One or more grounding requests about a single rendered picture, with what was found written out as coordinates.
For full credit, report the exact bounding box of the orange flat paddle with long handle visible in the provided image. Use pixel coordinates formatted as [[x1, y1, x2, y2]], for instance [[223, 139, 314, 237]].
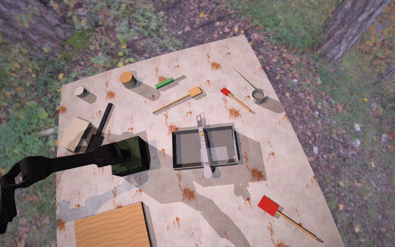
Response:
[[152, 86, 202, 113]]

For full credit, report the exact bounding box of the grey cylinder with orange top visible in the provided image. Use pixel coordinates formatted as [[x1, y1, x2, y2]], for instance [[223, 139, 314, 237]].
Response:
[[120, 72, 136, 89]]

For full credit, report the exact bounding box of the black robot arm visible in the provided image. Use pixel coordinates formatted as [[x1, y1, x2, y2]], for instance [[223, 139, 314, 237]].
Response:
[[0, 142, 131, 225]]

